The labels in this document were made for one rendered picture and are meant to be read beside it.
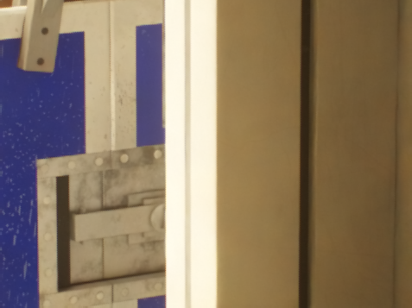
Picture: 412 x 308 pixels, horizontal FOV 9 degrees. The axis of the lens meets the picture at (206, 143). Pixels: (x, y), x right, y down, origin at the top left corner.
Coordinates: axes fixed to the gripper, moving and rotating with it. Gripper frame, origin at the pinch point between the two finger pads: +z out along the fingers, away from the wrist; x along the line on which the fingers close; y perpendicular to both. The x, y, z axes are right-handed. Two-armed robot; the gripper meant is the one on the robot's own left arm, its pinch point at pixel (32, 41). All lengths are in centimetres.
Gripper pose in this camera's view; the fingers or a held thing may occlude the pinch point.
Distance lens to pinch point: 198.3
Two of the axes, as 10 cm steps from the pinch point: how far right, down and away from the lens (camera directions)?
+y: -8.7, -0.6, -5.0
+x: 4.8, 2.0, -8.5
